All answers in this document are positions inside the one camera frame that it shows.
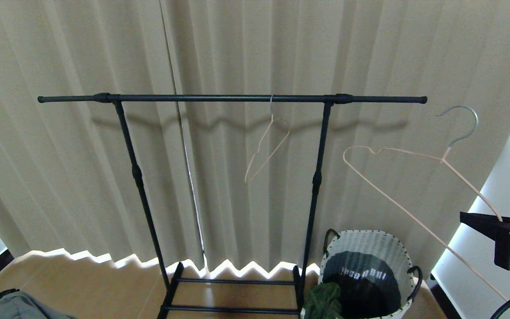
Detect pink clothes hanger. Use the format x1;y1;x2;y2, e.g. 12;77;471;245
343;105;510;319
245;95;291;184

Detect pale grey shorts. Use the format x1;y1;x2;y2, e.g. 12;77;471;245
0;289;76;319

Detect white laundry basket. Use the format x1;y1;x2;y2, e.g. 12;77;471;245
318;228;424;319

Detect black clothes rack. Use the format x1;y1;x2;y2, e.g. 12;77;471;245
37;93;428;319

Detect green garment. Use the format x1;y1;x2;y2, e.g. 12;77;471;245
304;282;343;319

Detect beige curtain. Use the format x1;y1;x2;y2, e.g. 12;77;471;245
0;0;510;271

